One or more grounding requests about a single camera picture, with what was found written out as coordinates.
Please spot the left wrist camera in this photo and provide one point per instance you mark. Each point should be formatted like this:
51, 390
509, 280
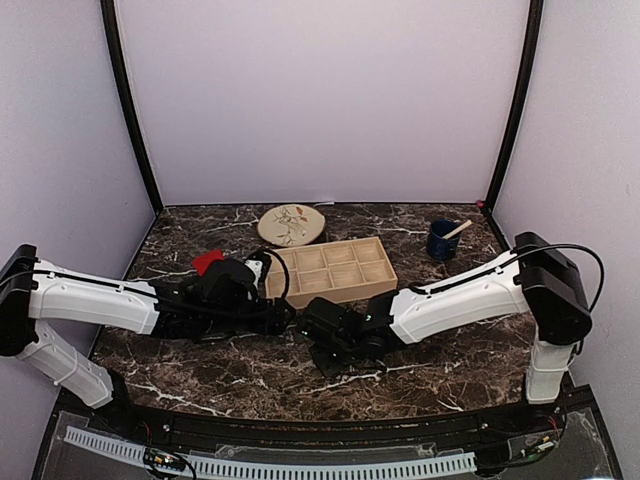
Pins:
260, 264

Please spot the red sock near left arm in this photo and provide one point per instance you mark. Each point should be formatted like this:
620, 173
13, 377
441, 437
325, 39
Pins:
202, 262

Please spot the white slotted cable duct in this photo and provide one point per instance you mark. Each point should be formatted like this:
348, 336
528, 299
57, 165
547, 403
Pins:
166, 465

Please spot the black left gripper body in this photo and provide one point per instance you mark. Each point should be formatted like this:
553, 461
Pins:
227, 321

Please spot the left black frame post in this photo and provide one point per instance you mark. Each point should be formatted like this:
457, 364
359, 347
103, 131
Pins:
125, 95

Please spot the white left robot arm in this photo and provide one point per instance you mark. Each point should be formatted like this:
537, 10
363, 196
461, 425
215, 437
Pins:
34, 291

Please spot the floral ceramic plate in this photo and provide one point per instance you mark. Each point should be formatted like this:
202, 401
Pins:
291, 225

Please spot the right black frame post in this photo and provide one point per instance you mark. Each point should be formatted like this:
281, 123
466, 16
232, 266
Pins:
520, 92

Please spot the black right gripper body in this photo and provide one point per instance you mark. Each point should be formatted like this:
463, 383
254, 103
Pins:
333, 363

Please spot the wooden stick in mug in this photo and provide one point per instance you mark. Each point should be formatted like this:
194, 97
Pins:
457, 230

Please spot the black front rail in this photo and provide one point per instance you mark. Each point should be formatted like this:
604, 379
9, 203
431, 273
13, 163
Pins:
206, 432

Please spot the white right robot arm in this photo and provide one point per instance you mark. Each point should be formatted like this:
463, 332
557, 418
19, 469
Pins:
533, 277

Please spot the black frame post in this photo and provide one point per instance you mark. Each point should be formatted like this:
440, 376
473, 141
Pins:
125, 95
520, 92

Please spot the wooden compartment tray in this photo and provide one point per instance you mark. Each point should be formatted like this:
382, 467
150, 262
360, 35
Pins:
341, 271

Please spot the dark blue mug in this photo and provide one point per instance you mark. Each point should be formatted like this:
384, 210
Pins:
439, 248

